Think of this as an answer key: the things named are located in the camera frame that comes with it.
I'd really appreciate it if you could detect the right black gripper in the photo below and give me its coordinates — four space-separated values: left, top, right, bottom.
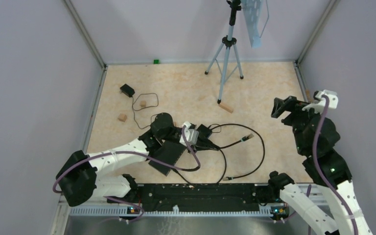
271 95 323 154

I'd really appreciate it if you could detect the black network switch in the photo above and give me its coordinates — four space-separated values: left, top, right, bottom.
148 141 187 176
196 124 212 140

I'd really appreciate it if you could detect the black power adapter with cord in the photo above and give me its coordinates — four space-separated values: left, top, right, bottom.
119 84 159 130

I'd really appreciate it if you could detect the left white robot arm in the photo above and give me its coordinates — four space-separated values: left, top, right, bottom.
52 113 218 207

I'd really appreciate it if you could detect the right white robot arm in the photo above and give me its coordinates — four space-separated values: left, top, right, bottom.
267 91 372 235

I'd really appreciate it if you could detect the long wooden block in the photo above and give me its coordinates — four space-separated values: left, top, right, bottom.
218 102 234 114

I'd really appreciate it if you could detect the perforated white panel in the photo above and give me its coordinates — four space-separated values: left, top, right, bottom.
241 0 270 48

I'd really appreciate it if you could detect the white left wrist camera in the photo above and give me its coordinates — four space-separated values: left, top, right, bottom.
179 121 199 146

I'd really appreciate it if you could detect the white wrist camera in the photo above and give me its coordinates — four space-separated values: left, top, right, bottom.
302 90 339 114
179 121 199 146

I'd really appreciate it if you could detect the wooden block on frame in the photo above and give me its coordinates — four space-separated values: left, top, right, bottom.
305 89 313 103

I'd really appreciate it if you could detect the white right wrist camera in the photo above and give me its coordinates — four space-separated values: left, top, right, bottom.
302 90 339 114

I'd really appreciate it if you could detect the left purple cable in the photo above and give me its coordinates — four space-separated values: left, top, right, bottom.
52 125 202 224

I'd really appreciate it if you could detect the purple cable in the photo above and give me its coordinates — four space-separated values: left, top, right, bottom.
52 125 202 224
272 94 360 235

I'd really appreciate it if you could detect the wooden cube by cord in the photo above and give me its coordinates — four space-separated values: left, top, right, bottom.
118 113 128 122

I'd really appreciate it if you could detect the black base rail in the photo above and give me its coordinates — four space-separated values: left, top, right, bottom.
128 183 281 212

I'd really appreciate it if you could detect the silver camera tripod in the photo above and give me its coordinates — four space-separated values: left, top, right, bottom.
204 0 244 105

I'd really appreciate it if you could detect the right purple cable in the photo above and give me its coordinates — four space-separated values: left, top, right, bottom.
272 94 360 235

